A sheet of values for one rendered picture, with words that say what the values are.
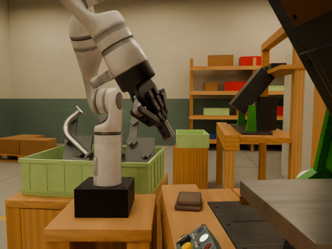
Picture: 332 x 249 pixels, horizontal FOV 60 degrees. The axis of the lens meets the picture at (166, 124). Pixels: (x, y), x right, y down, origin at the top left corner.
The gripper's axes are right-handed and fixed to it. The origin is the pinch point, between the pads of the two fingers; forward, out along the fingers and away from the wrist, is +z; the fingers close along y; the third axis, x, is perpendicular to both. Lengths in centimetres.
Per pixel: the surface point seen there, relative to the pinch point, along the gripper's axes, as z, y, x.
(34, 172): 2, 33, 91
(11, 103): -121, 507, 689
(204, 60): 32, 679, 194
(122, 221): 24.3, 11.1, 36.5
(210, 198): 37, 33, 17
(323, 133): 10.6, -0.6, -26.3
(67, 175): 10, 36, 77
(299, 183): 8.4, -16.9, -22.6
